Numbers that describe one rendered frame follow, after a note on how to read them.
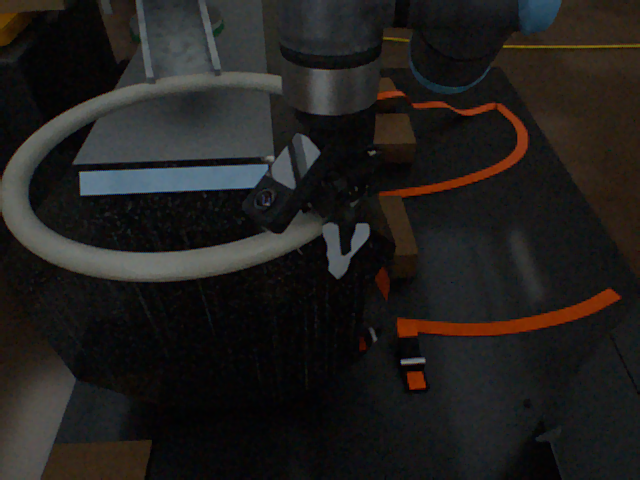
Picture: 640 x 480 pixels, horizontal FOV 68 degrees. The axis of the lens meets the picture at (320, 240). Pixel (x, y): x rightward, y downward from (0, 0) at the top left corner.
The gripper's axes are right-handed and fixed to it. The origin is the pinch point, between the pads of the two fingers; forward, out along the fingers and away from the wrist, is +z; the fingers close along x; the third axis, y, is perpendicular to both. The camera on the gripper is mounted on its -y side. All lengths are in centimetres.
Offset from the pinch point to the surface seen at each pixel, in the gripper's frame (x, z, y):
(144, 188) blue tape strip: 35.9, 5.1, -3.8
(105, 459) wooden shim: 47, 80, -29
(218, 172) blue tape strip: 28.9, 3.5, 6.2
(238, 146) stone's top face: 30.4, 1.6, 11.8
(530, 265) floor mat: 2, 78, 107
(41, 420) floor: 70, 82, -37
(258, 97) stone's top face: 40.5, 0.5, 24.9
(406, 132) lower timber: 74, 62, 129
